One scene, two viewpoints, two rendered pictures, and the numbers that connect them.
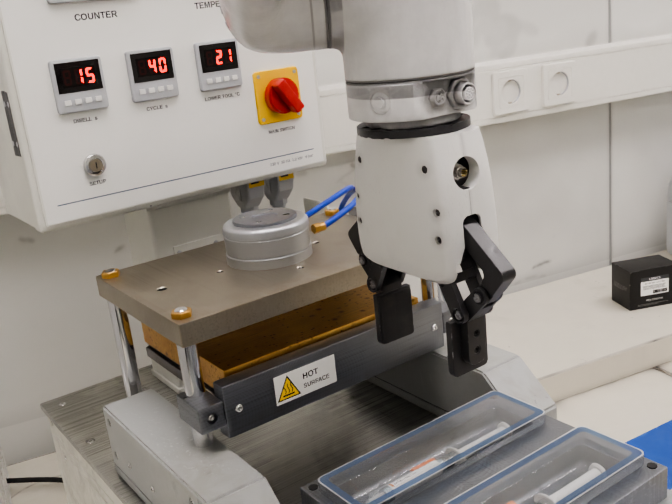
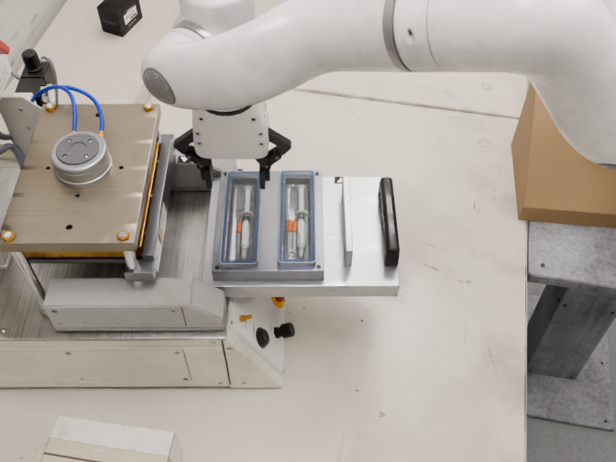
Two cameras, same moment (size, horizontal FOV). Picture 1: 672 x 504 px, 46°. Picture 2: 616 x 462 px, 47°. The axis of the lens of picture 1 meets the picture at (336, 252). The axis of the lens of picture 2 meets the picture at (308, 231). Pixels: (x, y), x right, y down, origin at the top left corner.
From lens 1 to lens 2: 0.70 m
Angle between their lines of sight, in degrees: 56
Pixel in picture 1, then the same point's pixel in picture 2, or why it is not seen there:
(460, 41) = not seen: hidden behind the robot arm
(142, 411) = (73, 292)
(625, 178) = not seen: outside the picture
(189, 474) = (159, 301)
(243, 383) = (155, 246)
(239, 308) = (139, 214)
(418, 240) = (247, 147)
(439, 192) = (262, 126)
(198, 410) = (151, 272)
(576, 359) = (131, 93)
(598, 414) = (164, 121)
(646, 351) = not seen: hidden behind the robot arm
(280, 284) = (134, 186)
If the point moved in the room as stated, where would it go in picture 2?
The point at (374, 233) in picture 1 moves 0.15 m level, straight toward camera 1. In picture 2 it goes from (213, 148) to (302, 199)
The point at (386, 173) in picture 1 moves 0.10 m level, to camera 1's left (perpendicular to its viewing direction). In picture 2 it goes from (226, 124) to (176, 171)
